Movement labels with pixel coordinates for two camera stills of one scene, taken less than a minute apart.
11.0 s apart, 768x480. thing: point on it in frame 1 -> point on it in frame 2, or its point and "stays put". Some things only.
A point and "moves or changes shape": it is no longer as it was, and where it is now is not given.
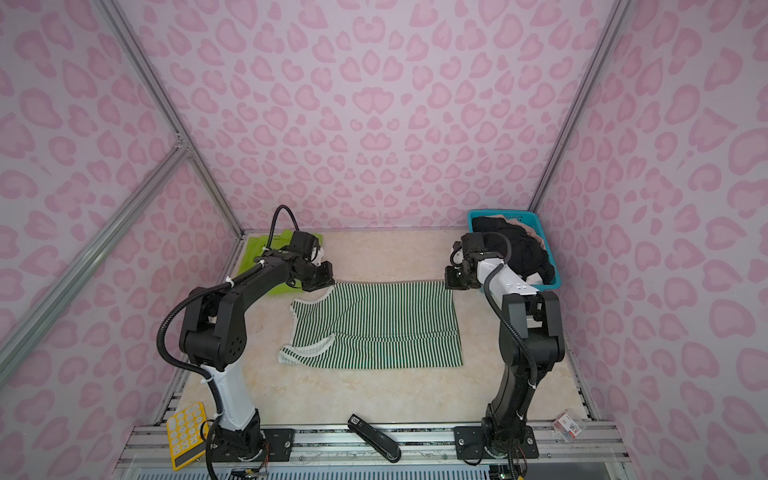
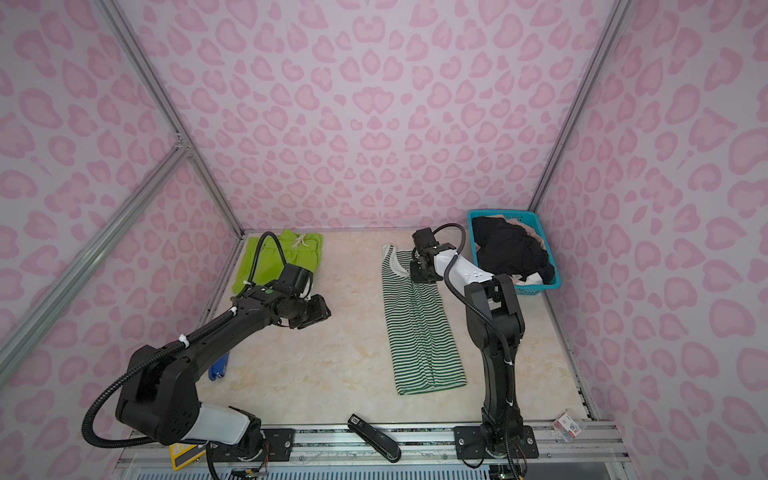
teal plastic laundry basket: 526,216 stays put
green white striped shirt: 394,324 moves or changes shape
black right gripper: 449,284 -> 423,281
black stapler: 379,442 stays put
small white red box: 566,427 stays put
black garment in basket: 528,256 stays put
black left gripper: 329,280 -> 324,313
